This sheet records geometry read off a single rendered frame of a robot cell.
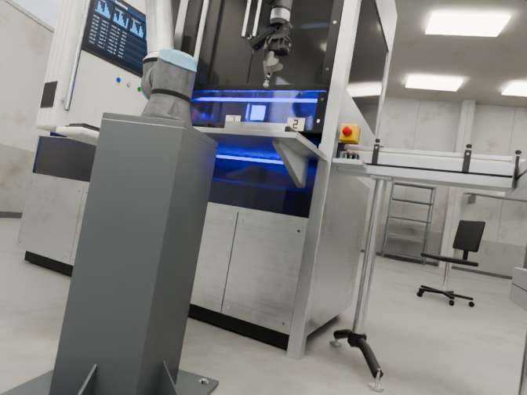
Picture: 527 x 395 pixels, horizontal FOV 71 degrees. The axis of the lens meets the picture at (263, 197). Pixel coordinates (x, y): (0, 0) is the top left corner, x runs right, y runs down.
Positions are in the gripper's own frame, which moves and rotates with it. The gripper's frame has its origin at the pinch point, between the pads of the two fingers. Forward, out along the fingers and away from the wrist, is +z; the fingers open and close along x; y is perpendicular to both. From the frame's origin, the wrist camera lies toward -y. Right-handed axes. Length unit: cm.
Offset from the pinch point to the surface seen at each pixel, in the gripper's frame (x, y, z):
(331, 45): 30.7, 14.0, -25.5
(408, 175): 40, 54, 29
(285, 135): -10.7, 16.8, 26.3
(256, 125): -8.2, 3.6, 22.9
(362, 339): 39, 45, 101
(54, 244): 29, -146, 95
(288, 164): 8.3, 12.0, 33.5
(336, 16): 31, 14, -39
